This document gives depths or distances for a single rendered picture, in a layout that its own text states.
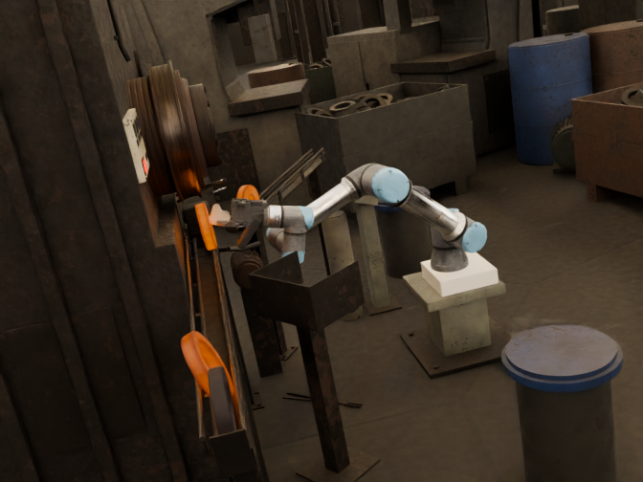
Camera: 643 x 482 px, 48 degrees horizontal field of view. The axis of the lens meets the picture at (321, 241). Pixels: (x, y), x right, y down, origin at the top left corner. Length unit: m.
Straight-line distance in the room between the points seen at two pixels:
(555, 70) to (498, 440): 3.48
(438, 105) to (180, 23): 1.84
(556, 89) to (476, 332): 2.88
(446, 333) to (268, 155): 2.65
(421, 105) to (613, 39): 1.56
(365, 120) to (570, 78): 1.63
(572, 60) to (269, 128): 2.19
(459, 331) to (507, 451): 0.65
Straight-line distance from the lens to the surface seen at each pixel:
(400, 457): 2.48
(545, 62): 5.48
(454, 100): 5.00
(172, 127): 2.30
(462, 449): 2.49
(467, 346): 2.98
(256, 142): 5.20
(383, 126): 4.72
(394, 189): 2.47
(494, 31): 6.12
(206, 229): 2.30
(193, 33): 5.18
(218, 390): 1.54
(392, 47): 6.29
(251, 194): 3.02
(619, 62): 5.71
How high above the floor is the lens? 1.45
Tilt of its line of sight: 18 degrees down
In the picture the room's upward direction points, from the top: 11 degrees counter-clockwise
